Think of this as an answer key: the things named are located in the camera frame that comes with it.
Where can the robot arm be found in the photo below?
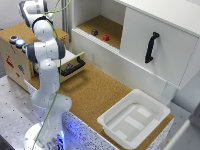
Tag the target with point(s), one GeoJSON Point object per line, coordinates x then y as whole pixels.
{"type": "Point", "coordinates": [46, 71]}

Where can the purple block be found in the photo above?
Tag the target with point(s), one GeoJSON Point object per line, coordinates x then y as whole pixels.
{"type": "Point", "coordinates": [94, 32]}

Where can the white cabinet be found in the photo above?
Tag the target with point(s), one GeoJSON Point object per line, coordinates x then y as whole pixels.
{"type": "Point", "coordinates": [110, 65]}

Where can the wooden drawer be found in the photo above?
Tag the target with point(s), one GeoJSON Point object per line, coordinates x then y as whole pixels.
{"type": "Point", "coordinates": [74, 57]}

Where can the white plastic box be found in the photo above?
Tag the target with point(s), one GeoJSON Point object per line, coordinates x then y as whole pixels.
{"type": "Point", "coordinates": [133, 118]}

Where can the white sliding door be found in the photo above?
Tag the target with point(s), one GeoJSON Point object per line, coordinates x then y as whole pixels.
{"type": "Point", "coordinates": [173, 50]}

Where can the green button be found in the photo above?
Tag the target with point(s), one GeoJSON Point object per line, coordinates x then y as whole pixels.
{"type": "Point", "coordinates": [24, 47]}

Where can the wooden drawer box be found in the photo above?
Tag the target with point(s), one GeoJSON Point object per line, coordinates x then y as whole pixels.
{"type": "Point", "coordinates": [15, 61]}

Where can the blue button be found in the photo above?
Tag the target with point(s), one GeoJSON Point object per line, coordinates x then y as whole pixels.
{"type": "Point", "coordinates": [20, 42]}

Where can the red button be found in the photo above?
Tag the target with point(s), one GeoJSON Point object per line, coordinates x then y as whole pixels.
{"type": "Point", "coordinates": [13, 39]}

